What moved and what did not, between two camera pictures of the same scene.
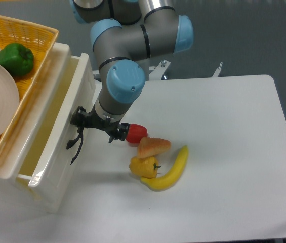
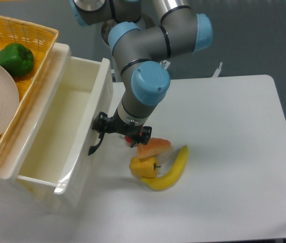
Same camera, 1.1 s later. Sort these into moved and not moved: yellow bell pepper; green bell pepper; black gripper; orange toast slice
Moved: black gripper
Not moved: orange toast slice; green bell pepper; yellow bell pepper
